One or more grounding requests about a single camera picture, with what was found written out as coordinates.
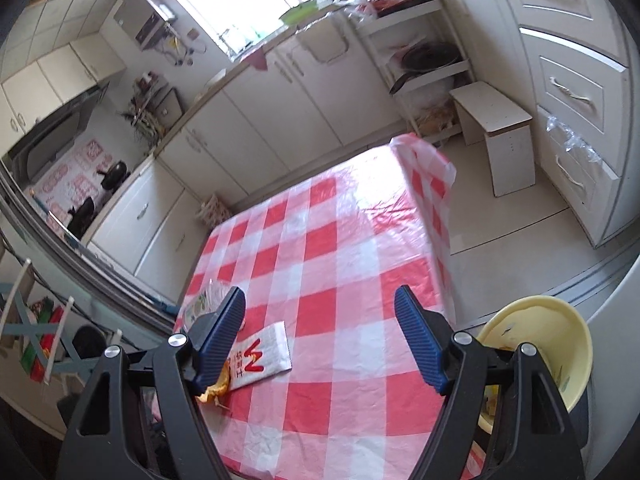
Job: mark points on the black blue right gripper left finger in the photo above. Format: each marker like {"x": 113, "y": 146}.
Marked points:
{"x": 138, "y": 416}

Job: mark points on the orange peel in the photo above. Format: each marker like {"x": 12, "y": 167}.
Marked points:
{"x": 215, "y": 393}

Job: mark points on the clear plastic bag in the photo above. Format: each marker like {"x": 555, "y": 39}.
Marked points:
{"x": 208, "y": 300}

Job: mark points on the white lower kitchen cabinets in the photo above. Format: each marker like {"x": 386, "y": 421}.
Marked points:
{"x": 318, "y": 99}

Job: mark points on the yellow plastic bowl bin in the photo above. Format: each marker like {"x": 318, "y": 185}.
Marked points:
{"x": 559, "y": 333}

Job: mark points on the white refrigerator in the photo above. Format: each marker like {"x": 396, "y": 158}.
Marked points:
{"x": 614, "y": 395}

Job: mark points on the white paper food bag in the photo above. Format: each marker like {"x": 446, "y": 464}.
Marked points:
{"x": 258, "y": 354}

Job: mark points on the red white checkered tablecloth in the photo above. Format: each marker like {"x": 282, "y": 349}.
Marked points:
{"x": 325, "y": 258}

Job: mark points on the black range hood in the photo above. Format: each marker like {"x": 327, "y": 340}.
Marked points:
{"x": 37, "y": 150}

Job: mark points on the white wooden step stool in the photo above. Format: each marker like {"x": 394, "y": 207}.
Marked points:
{"x": 487, "y": 115}

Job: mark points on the white drawer cabinet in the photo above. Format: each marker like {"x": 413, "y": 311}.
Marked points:
{"x": 585, "y": 70}

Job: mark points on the black frying pan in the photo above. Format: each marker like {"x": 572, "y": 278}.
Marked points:
{"x": 423, "y": 58}

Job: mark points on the white metal storage rack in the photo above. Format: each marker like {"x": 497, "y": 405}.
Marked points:
{"x": 389, "y": 26}

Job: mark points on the green basin on counter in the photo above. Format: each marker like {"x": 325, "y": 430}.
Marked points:
{"x": 298, "y": 13}

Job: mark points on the wall mounted water heater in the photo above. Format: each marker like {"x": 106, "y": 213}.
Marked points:
{"x": 145, "y": 22}

